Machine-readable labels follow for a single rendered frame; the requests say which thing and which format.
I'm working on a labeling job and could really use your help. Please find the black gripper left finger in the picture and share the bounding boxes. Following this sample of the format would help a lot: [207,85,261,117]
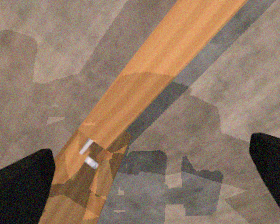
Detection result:
[0,148,55,224]

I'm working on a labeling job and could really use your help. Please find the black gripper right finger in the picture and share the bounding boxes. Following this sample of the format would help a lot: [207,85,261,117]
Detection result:
[249,132,280,208]

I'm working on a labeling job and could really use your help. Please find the wooden post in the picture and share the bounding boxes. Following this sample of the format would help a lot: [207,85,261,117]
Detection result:
[39,128,131,224]

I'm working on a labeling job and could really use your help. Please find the light wooden board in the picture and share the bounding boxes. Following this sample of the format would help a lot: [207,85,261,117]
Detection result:
[79,0,248,155]

